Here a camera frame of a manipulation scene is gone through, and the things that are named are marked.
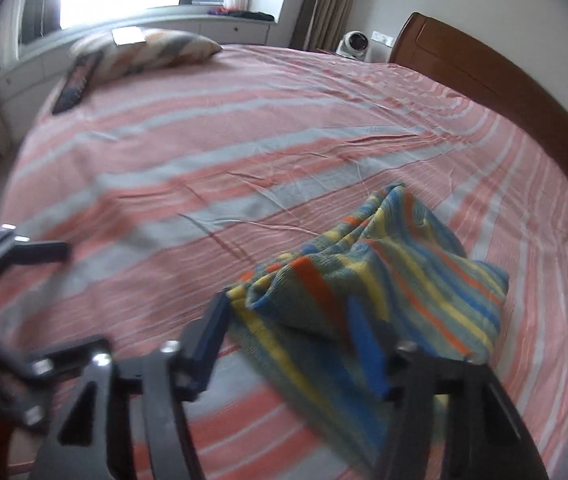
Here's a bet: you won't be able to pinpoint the striped knit sweater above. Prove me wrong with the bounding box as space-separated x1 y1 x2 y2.
226 185 510 466

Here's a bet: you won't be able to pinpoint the dark folded clothes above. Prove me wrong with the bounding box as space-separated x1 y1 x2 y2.
204 6 277 23

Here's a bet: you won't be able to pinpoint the white round fan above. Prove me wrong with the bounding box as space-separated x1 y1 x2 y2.
335 31 371 58

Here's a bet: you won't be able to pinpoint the wooden headboard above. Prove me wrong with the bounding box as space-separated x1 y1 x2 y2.
388 11 568 226

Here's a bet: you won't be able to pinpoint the striped pillow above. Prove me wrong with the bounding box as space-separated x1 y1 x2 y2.
71 29 223 78

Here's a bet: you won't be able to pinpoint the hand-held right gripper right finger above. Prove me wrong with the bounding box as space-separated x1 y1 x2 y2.
378 341 550 480

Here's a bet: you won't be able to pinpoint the white paper sheet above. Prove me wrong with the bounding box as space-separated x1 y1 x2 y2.
112 26 149 46

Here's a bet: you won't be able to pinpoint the black flat device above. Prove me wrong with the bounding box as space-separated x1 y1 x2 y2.
51 52 104 116

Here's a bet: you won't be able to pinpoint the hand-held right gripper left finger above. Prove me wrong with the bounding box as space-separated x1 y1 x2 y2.
34 292 232 480

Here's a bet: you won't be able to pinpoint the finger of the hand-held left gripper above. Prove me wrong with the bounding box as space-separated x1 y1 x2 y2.
0 315 112 431
0 225 72 311

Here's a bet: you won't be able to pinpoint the bed with pink striped sheet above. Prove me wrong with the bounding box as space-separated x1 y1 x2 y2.
1 42 568 480

